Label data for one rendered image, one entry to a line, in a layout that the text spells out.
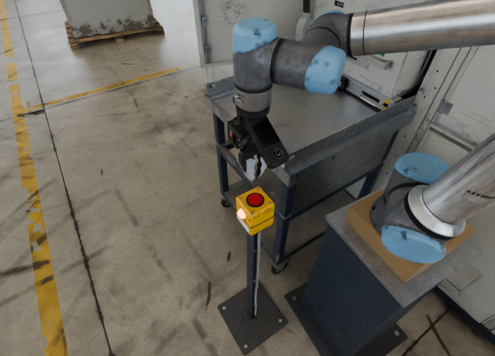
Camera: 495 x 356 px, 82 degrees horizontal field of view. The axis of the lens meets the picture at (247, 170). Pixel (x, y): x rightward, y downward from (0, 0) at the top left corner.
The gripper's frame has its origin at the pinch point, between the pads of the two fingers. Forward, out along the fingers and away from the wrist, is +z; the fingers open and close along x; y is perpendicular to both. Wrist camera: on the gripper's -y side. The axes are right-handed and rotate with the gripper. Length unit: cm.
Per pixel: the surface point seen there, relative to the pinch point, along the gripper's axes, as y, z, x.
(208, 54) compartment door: 89, 10, -33
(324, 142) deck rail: 10.2, 12.6, -36.3
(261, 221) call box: -3.9, 14.0, 0.7
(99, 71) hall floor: 309, 101, 0
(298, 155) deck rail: 10.2, 13.1, -24.6
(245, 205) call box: 0.1, 9.3, 3.2
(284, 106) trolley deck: 41, 17, -44
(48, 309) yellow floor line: 58, 99, 84
